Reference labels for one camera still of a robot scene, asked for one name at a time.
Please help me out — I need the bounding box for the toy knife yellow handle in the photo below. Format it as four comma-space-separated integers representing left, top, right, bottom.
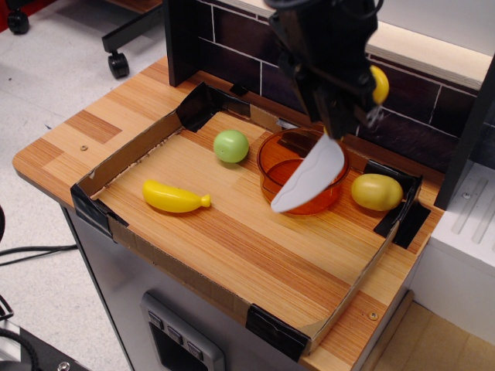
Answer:
271, 66, 390, 213

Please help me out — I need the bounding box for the orange transparent plastic pot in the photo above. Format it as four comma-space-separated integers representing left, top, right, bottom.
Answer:
257, 125, 349, 215

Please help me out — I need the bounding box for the green toy apple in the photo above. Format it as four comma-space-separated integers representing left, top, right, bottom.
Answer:
213, 130, 249, 163

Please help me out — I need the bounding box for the metal frame with screw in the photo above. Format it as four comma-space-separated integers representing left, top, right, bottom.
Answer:
1, 297, 87, 371

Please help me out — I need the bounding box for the black vertical post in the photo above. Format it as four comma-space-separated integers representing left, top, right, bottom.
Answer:
434, 56, 494, 210
162, 0, 200, 87

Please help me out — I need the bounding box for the black chair base with casters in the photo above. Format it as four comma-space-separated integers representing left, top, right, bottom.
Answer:
1, 1, 163, 79

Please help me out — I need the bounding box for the yellow-green toy potato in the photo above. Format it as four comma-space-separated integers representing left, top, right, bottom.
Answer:
351, 173, 404, 211

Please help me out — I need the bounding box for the black vertical post right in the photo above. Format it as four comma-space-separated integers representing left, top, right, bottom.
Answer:
434, 56, 494, 210

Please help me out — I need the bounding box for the black floor cable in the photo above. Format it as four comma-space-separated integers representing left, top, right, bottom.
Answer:
0, 243, 78, 267

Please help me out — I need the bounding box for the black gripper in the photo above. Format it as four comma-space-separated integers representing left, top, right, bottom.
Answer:
265, 1, 384, 139

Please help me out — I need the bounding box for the light wooden shelf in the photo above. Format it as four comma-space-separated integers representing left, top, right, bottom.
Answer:
202, 1, 494, 89

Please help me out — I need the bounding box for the grey oven control panel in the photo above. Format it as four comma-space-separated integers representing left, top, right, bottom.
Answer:
141, 293, 226, 371

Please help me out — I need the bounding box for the cardboard fence with black tape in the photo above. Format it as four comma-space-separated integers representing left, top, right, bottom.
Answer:
67, 86, 439, 370

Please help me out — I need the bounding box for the yellow toy banana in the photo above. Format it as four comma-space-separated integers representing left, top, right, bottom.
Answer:
142, 179, 211, 213

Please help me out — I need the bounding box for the black vertical post left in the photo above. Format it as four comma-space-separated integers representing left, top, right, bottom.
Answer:
162, 0, 200, 87

